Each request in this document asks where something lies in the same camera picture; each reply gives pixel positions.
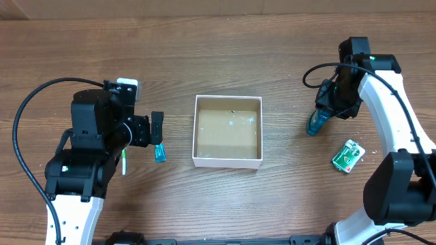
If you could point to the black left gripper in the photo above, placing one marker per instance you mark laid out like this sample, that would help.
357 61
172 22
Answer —
156 127

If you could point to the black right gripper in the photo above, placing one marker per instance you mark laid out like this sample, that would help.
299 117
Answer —
328 103

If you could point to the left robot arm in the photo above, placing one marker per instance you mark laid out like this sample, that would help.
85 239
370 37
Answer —
103 125

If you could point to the green white toothbrush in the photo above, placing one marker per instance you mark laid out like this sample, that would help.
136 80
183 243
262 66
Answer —
124 162

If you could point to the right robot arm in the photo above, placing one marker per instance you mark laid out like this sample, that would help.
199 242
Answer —
401 191

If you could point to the white cardboard box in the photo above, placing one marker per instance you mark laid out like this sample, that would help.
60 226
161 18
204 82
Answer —
227 132

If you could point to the green white packet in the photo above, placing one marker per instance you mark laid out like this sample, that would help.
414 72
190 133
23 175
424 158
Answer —
348 156

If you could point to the blue mouthwash bottle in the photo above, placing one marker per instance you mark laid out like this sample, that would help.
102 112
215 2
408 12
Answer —
316 121

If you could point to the small teal tube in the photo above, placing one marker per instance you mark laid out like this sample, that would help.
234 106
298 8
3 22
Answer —
160 153

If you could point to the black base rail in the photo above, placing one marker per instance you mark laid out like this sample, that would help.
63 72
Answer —
131 238

